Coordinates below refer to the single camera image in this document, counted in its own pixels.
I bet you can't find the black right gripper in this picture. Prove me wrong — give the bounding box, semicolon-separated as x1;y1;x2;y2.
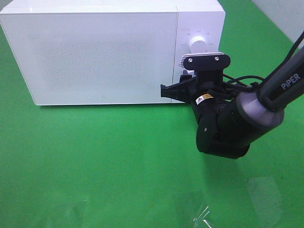
160;70;238;119

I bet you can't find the white microwave door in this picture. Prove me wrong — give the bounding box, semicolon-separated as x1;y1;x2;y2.
0;13;177;105

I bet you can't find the right robot arm black grey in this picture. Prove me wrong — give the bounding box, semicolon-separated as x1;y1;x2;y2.
161;36;304;159

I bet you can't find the upper white microwave knob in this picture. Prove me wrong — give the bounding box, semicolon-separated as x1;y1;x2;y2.
189;35;208;54

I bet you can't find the white microwave oven body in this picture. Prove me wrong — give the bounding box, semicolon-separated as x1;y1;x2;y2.
0;0;226;106

